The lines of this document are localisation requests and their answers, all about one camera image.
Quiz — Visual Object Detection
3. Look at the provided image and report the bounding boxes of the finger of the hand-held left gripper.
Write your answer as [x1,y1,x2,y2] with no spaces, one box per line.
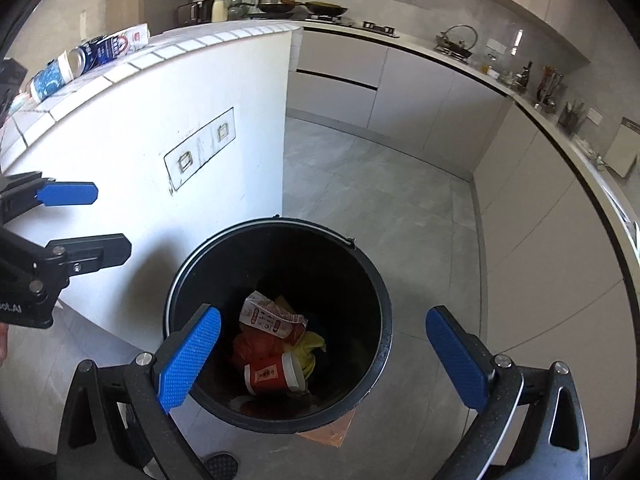
[0,172,99,226]
[44,232,132,277]

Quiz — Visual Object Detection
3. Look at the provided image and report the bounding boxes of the brown cardboard sheet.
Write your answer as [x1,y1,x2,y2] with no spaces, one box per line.
[295,406,360,448]

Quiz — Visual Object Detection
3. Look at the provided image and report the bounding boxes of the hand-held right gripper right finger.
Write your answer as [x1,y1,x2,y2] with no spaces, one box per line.
[425,304,591,480]

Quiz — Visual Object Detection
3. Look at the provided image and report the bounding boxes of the blue patterned paper cup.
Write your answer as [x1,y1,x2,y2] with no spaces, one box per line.
[29,59,75,103]

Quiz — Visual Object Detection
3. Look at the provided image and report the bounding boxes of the dark blue drink can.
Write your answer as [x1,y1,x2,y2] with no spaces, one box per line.
[64,37,118,80]

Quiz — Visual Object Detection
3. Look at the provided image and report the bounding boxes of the steel pot with lid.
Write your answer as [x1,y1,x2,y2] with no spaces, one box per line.
[256,0,301,15]

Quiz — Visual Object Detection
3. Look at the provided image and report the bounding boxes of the black microwave oven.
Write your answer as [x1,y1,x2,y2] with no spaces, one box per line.
[176,0,217,25]

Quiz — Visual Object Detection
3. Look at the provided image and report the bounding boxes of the white cutting board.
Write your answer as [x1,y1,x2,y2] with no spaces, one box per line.
[605,117,640,178]

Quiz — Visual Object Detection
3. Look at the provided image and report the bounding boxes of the white printed carton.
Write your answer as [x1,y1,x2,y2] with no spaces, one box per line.
[107,23,151,57]

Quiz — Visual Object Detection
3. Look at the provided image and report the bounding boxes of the yellow cloth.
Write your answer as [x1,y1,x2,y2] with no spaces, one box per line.
[274,296,327,378]

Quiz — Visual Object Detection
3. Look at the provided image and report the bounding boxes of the steel kettle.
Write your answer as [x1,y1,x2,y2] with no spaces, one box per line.
[435,24,479,61]

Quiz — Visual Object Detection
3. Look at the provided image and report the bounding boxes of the black wok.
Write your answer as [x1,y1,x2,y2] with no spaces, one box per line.
[305,1,349,17]

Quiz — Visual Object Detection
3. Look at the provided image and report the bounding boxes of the white island table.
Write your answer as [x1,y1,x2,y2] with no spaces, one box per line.
[0,27,303,331]

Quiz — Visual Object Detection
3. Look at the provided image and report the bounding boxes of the steel utensil holder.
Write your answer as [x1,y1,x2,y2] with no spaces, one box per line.
[536,66,566,113]

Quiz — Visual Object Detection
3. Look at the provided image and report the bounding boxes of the white kitchen countertop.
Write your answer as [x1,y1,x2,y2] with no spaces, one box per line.
[250,12,640,281]

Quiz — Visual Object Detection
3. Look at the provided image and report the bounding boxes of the white socket panel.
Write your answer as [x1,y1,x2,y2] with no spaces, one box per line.
[164,106,236,193]

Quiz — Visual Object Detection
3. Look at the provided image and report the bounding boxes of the dark knife holder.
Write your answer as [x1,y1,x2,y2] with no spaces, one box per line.
[557,101,586,135]

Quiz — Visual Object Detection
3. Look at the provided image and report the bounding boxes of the person's dark shoe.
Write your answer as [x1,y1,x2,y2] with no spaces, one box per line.
[205,452,241,480]

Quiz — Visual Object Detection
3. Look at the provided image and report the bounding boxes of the red paper cup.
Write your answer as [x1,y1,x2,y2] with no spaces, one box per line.
[243,351,307,396]

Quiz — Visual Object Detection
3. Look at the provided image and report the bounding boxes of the red plastic bag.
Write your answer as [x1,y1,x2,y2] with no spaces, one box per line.
[231,330,286,368]

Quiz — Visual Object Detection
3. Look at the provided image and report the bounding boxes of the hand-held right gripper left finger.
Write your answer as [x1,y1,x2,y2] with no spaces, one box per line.
[56,303,223,480]

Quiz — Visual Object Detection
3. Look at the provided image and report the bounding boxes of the grey lower cabinets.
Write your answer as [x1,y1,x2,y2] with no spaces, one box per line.
[285,27,640,480]

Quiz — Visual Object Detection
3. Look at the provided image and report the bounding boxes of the black gas stove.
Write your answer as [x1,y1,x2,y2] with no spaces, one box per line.
[300,14,403,36]

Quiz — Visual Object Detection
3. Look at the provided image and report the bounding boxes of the small snack packet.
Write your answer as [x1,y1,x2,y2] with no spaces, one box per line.
[239,291,308,345]

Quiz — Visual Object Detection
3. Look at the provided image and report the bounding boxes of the black bucket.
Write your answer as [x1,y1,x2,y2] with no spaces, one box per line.
[164,216,394,433]

